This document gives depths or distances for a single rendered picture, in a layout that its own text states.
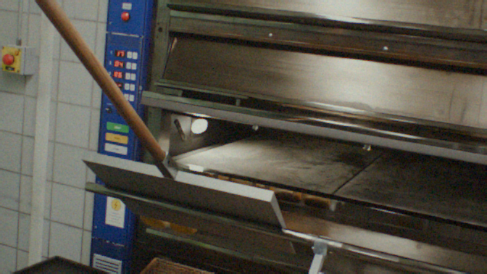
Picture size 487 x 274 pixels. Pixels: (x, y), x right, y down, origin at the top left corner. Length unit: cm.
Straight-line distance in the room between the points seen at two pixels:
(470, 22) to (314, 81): 47
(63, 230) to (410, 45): 143
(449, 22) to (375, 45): 22
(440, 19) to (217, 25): 69
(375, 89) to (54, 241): 135
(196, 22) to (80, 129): 61
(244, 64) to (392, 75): 47
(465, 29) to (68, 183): 147
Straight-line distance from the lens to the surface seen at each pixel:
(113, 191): 180
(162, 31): 210
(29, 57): 239
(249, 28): 197
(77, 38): 116
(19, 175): 253
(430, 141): 170
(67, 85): 233
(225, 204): 159
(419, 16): 182
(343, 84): 187
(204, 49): 205
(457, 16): 181
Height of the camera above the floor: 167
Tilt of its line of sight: 10 degrees down
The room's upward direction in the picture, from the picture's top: 7 degrees clockwise
